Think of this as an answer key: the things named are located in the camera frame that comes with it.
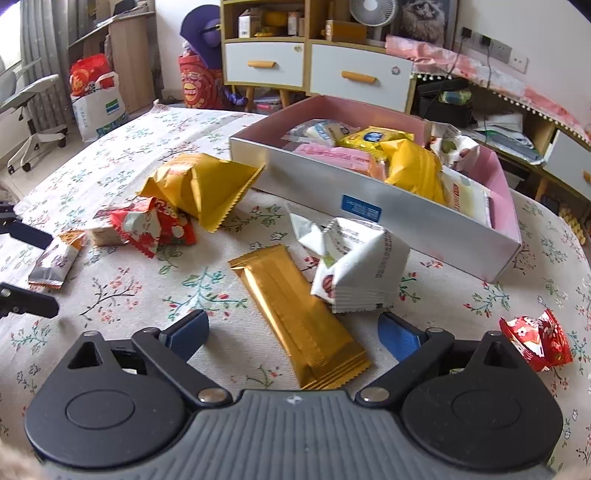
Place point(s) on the yellow cardboard box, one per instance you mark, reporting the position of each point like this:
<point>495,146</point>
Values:
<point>346,31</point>

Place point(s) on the pink snack packet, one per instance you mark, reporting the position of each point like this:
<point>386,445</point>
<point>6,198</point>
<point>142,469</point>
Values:
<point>332,157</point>

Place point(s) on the tall wooden shelf cabinet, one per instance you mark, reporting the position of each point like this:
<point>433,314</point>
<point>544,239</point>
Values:
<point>307,46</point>

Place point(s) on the pink patterned cloth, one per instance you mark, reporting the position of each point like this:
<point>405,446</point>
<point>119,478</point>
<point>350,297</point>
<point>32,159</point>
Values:
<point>508,78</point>

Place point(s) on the white office chair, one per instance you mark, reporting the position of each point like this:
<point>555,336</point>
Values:
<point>32,92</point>

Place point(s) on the clear blue striped snack packet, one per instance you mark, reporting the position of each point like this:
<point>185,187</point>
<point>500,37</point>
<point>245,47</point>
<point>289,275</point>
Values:
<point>318,131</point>

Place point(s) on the red gift bag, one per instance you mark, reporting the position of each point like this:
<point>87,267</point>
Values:
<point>196,87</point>

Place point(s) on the yellow egg tray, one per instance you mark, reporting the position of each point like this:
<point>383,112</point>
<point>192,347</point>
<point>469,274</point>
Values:
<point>575,226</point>

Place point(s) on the pink lined cardboard box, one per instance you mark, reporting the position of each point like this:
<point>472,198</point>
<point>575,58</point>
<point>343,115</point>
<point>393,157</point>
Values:
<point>300,170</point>

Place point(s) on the wooden desk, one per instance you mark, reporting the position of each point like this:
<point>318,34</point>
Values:
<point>134,55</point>

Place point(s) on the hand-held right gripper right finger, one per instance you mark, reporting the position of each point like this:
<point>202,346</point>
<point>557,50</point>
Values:
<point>399,337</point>

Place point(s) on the yellow round tin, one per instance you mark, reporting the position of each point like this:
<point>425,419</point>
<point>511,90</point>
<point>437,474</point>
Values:
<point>274,21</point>

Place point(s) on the black power plug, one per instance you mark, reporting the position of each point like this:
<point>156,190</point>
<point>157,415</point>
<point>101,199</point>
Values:
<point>485,40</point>
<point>467,32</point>

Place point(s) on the small red snack packet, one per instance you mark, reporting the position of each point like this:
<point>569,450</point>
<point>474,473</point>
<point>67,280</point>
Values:
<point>535,341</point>
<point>152,226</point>

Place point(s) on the white media shelf drawer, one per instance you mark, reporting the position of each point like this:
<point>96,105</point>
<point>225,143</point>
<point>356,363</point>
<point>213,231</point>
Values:
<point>570,157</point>

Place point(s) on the white wall outlet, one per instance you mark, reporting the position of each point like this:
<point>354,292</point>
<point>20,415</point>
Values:
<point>518,60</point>

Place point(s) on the white pale yellow snack packet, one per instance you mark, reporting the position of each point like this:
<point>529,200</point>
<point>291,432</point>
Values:
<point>466,196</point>

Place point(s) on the red plastic bag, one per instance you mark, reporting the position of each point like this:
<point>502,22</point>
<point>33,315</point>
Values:
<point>90,74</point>

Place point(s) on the framed cat picture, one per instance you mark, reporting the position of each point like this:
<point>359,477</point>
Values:
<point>425,18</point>

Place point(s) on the pile of papers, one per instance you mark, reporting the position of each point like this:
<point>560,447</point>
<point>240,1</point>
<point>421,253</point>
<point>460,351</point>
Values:
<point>503,131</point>

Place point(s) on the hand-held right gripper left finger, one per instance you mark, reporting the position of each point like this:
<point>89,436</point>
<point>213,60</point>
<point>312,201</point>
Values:
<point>187,334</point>

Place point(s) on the yellow printed snack packet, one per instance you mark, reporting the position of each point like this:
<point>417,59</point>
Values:
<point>207,184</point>

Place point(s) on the plain yellow snack packet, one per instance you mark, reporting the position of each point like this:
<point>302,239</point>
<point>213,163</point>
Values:
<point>415,170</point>

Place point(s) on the white shopping bag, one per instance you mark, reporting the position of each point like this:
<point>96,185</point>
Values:
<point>101,115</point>

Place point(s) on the grey wall outlet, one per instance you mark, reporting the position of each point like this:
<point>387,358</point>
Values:
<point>501,51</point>

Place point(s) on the clear biscuit packet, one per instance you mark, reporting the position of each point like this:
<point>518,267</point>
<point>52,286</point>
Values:
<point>104,235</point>

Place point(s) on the gold wafer bar packet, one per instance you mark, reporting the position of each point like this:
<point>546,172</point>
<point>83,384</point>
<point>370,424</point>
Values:
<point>295,314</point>

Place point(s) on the small white box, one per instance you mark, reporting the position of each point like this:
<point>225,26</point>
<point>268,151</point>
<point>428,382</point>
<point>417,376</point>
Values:
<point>248,25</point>

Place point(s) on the black storage box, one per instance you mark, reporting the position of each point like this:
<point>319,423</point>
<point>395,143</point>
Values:
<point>434,110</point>

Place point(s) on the white nut print snack packet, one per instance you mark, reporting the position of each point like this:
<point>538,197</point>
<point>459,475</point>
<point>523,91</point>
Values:
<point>455,145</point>

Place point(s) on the grey curtain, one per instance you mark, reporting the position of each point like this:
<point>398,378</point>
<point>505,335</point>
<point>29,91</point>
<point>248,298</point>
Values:
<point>44,46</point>

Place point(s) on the clear storage bin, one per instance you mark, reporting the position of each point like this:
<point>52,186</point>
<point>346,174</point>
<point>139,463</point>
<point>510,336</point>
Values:
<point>268,105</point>

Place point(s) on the yellow blue label snack packet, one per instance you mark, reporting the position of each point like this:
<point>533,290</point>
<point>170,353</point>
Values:
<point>374,137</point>

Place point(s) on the white cabinet drawer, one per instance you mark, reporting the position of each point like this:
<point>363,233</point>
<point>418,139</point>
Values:
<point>286,69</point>
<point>332,60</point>

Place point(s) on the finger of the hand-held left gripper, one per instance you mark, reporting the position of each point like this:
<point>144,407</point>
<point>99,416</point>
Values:
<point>27,235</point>
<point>32,302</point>

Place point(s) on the low wooden media shelf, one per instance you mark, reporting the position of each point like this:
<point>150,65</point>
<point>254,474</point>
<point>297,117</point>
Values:
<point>545,134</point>

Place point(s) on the purple plush toy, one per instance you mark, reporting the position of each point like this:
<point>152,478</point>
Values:
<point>198,27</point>

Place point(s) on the orange and white snack packet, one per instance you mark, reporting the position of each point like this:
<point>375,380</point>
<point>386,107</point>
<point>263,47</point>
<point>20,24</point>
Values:
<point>55,263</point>

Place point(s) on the white desk fan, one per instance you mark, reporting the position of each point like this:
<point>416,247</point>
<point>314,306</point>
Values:
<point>369,9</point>

